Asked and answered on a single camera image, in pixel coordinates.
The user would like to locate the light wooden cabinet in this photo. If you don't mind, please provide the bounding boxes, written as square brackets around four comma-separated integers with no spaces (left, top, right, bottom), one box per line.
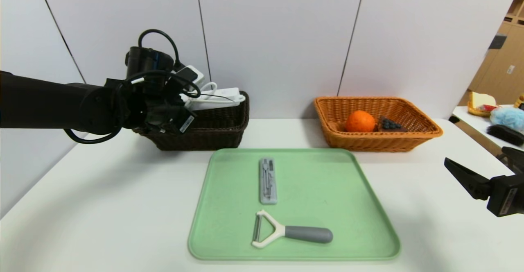
[456,0,524,107]

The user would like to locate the small yellow wicker basket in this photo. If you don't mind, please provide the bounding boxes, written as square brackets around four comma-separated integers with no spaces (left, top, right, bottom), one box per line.
[467,103,498,118]

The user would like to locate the black brush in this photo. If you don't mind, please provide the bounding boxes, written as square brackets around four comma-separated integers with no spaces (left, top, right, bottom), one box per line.
[486,125,524,146]

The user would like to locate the blue fluffy bath sponge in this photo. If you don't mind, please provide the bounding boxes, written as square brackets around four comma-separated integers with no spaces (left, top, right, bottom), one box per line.
[489,107,524,132]

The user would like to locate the chocolate blueberry cake slice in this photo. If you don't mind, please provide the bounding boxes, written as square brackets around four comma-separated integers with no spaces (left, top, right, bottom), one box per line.
[377,116,408,132]

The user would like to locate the light green plastic tray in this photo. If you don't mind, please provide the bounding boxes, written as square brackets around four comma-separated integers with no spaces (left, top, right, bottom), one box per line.
[188,148,400,261]

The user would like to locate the white power strip with cord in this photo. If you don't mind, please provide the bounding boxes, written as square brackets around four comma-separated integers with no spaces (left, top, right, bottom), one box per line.
[180,82,246,111]

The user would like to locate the dark grey cabinet plate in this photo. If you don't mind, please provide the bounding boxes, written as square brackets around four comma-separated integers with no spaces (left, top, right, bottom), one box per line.
[487,35,506,51]

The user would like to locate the dark brown wicker basket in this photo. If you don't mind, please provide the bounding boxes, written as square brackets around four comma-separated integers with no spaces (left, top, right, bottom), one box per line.
[133,91,250,151]

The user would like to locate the pale yellow bread slice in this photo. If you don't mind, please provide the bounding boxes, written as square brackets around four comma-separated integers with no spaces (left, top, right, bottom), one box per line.
[469,93,496,109]

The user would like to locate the orange fruit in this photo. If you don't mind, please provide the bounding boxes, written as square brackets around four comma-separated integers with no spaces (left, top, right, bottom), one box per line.
[344,110,376,133]

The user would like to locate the grey clear compass case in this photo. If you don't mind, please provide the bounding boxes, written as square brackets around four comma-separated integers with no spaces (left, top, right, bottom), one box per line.
[259,158,279,205]

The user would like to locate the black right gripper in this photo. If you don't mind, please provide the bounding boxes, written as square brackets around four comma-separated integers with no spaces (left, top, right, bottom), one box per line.
[444,146,524,218]

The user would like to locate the orange wicker basket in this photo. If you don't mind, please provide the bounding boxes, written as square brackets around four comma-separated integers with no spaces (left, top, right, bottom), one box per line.
[314,96,443,153]

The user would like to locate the white peeler with grey handle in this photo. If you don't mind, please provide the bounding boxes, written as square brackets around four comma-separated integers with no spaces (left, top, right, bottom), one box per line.
[251,209,333,249]

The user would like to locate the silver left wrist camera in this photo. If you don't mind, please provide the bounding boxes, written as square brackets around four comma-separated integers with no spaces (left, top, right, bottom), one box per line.
[174,65,204,91]

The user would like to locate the white side table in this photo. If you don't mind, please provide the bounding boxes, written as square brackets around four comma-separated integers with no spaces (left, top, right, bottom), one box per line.
[452,106,524,158]

